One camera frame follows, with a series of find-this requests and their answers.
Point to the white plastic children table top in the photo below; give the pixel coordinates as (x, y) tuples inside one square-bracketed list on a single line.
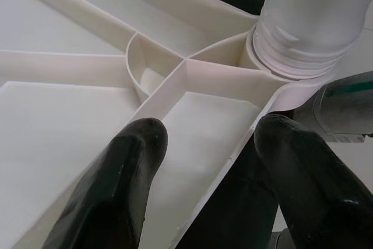
[(73, 115)]

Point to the white plastic table leg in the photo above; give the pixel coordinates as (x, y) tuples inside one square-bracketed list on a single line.
[(306, 13)]

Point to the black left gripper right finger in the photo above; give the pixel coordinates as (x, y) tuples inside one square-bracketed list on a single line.
[(320, 202)]

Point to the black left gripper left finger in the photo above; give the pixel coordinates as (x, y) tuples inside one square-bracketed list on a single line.
[(110, 196)]

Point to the grey cylindrical object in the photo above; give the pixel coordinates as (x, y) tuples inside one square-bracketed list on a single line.
[(338, 109)]

